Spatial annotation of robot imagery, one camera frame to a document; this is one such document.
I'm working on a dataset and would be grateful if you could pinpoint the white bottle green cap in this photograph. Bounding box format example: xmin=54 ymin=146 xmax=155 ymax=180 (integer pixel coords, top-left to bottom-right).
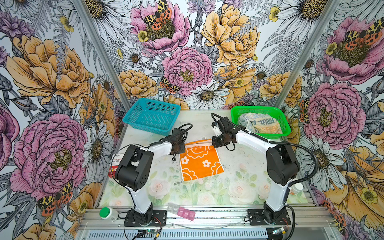
xmin=99 ymin=207 xmax=119 ymax=222

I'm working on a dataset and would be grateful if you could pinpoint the teal plastic basket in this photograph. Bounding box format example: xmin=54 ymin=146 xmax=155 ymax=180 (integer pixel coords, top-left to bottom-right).
xmin=123 ymin=99 xmax=181 ymax=136

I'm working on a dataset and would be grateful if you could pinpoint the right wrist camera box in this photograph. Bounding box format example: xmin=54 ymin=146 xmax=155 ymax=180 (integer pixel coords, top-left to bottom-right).
xmin=213 ymin=124 xmax=222 ymax=137

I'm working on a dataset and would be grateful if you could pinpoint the red bandage box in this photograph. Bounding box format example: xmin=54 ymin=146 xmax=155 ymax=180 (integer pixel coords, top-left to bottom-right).
xmin=108 ymin=154 xmax=124 ymax=179

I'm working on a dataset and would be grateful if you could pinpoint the small white bottle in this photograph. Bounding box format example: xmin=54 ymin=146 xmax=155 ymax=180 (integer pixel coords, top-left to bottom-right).
xmin=290 ymin=183 xmax=304 ymax=195

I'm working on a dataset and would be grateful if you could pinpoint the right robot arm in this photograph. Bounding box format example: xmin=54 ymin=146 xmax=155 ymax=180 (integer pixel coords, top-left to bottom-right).
xmin=211 ymin=113 xmax=300 ymax=225

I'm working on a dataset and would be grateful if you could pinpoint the pink clear pill organizer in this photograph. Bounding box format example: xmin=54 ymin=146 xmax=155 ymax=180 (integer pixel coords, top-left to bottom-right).
xmin=167 ymin=203 xmax=196 ymax=221

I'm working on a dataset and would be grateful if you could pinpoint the orange white lion towel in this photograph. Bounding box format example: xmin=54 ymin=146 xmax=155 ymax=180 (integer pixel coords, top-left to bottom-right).
xmin=180 ymin=140 xmax=224 ymax=182

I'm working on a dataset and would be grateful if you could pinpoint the aluminium frame post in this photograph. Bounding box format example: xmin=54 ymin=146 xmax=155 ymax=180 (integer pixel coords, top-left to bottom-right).
xmin=74 ymin=1 xmax=132 ymax=112
xmin=274 ymin=0 xmax=341 ymax=108

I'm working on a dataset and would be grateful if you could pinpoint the blue beige patterned towel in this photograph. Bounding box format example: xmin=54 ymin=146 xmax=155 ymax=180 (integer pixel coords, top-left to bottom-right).
xmin=238 ymin=113 xmax=283 ymax=134

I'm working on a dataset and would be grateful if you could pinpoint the green plastic basket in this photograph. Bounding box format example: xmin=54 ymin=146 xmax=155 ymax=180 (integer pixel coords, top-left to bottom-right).
xmin=231 ymin=106 xmax=291 ymax=140

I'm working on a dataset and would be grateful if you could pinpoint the aluminium front rail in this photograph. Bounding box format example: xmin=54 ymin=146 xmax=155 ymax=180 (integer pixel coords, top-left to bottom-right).
xmin=76 ymin=204 xmax=342 ymax=240

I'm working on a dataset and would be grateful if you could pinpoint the black corrugated right cable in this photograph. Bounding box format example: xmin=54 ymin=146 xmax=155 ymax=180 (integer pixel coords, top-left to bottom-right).
xmin=210 ymin=113 xmax=319 ymax=240

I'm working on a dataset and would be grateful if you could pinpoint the aluminium frame post right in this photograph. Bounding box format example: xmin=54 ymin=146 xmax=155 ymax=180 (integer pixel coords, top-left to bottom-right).
xmin=274 ymin=0 xmax=341 ymax=108

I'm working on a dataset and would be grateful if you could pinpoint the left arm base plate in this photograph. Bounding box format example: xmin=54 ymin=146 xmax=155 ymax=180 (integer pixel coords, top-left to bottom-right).
xmin=124 ymin=210 xmax=168 ymax=227

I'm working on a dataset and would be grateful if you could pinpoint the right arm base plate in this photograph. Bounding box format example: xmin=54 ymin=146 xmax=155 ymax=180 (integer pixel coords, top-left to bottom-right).
xmin=247 ymin=208 xmax=291 ymax=226

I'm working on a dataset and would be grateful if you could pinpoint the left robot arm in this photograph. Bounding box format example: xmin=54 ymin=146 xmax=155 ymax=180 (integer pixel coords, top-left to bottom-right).
xmin=114 ymin=128 xmax=188 ymax=226

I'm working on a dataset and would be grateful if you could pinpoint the aluminium frame post left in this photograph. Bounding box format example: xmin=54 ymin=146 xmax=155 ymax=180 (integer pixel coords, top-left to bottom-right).
xmin=74 ymin=1 xmax=132 ymax=112

